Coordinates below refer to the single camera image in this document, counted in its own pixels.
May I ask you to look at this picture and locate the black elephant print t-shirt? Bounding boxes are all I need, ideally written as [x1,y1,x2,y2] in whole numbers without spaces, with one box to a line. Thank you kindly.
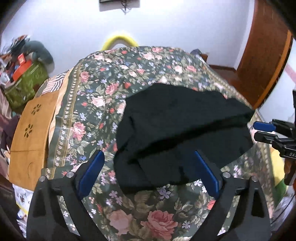
[114,84,254,194]

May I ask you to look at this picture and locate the white sliding wardrobe door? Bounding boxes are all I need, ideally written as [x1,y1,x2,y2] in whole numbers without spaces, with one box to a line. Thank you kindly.
[259,40,296,123]

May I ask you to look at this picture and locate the bamboo lap desk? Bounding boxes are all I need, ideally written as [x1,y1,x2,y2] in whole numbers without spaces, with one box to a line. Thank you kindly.
[9,91,59,191]

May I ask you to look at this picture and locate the floral green bed quilt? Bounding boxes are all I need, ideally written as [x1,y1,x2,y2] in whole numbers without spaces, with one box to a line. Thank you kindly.
[42,47,275,240]

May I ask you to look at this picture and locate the brown wooden door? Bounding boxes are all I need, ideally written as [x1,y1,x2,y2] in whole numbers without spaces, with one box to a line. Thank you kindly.
[237,1,292,109]

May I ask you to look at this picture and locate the striped pillow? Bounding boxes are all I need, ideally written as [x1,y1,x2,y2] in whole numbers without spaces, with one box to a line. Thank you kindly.
[41,70,70,95]

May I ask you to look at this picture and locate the green fabric storage bin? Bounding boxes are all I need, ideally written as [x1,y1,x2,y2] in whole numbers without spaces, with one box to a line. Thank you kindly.
[4,62,48,113]

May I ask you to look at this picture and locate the orange red box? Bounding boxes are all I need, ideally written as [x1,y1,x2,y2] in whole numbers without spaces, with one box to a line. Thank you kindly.
[13,53,32,82]

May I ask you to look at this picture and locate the yellow foam bed rail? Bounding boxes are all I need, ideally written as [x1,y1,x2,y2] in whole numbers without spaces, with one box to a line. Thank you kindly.
[101,35,138,51]

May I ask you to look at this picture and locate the small black wall monitor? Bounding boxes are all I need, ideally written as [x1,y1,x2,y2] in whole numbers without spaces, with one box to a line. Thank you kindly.
[99,0,121,4]

